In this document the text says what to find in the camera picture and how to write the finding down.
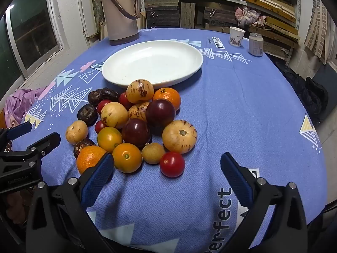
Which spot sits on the pink purple cloth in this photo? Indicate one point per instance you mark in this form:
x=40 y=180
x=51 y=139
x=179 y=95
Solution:
x=21 y=105

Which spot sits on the crumpled pink cloth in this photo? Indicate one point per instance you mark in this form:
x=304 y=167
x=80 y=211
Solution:
x=247 y=15

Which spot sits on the spotted pepino melon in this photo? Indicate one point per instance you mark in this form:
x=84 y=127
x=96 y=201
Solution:
x=139 y=91

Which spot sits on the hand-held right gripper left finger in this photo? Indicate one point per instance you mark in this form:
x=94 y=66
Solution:
x=97 y=180

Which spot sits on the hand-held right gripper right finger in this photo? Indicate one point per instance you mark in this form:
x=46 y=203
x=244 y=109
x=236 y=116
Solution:
x=237 y=180

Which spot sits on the white oval plate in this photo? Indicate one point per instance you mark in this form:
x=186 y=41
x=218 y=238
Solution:
x=152 y=60

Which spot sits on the red cherry tomato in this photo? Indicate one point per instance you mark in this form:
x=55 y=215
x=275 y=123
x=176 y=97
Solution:
x=172 y=164
x=123 y=100
x=99 y=127
x=103 y=106

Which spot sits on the grey drink can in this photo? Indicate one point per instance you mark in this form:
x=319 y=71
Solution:
x=256 y=44

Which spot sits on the leaning framed boards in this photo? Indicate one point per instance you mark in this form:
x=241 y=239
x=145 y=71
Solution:
x=89 y=8

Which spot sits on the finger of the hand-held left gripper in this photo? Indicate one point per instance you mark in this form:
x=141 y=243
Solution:
x=19 y=130
x=46 y=142

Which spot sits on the dark blue board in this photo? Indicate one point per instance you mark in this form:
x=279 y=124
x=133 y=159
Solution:
x=326 y=76

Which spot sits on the beige thermos jug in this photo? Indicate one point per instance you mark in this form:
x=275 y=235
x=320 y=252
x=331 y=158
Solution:
x=119 y=13

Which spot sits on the metal shelf of wooden boards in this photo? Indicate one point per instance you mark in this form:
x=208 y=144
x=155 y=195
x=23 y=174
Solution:
x=210 y=5

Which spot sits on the printed paper cup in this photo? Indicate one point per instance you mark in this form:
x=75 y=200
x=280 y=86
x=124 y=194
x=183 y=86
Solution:
x=236 y=37

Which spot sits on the black jacket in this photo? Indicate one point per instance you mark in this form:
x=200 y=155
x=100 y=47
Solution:
x=308 y=92

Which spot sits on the window with white frame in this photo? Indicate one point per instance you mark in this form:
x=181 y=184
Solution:
x=31 y=23

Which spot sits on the small tan round fruit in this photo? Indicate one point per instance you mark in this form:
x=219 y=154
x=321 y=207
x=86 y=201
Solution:
x=153 y=152

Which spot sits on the small pale yellow fruit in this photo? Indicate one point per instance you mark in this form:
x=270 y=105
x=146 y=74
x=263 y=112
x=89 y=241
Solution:
x=76 y=131

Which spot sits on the blue printed tablecloth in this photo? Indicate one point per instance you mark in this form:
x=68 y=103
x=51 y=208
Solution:
x=237 y=110

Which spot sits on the striped pepino melon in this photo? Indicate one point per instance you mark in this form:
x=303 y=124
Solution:
x=137 y=112

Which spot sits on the orange mandarin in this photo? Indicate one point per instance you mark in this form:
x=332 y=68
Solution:
x=88 y=159
x=169 y=98

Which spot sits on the checkered beige curtain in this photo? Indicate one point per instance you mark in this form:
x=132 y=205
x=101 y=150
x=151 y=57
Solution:
x=317 y=26

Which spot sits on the dark brown water chestnut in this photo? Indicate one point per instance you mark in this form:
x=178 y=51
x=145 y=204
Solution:
x=82 y=145
x=94 y=97
x=110 y=94
x=87 y=114

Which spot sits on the large pale pepino melon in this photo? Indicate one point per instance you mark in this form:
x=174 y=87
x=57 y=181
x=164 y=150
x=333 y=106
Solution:
x=179 y=136

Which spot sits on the smooth yellow pepino melon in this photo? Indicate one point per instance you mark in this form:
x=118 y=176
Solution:
x=114 y=114

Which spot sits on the dark purple plum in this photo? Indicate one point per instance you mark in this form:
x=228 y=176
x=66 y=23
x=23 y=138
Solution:
x=160 y=112
x=136 y=133

